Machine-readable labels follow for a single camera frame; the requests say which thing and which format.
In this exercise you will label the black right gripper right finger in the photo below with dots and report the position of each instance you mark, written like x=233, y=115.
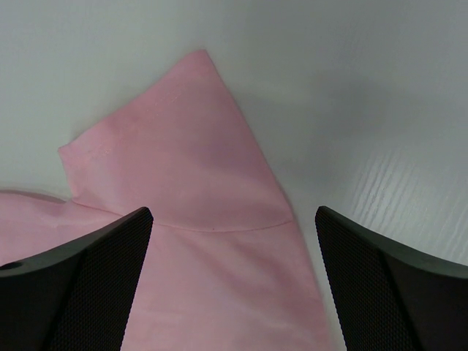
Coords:
x=389, y=296

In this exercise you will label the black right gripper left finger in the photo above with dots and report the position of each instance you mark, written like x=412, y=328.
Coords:
x=76, y=296

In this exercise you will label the pink t shirt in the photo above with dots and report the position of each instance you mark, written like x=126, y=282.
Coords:
x=227, y=267

